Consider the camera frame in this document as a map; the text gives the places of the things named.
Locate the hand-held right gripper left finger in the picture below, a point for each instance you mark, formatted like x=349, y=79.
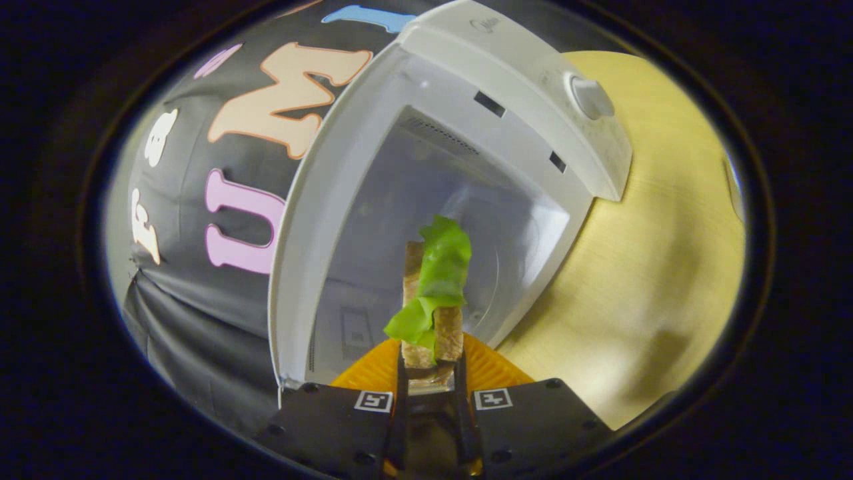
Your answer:
x=398, y=433

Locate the black backdrop cloth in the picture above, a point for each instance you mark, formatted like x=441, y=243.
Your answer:
x=200, y=333

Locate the toast sandwich with lettuce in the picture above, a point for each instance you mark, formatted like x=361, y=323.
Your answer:
x=436, y=266

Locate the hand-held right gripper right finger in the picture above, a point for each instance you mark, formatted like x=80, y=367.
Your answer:
x=468, y=426

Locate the white microwave oven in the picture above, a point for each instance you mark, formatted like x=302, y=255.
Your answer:
x=466, y=80

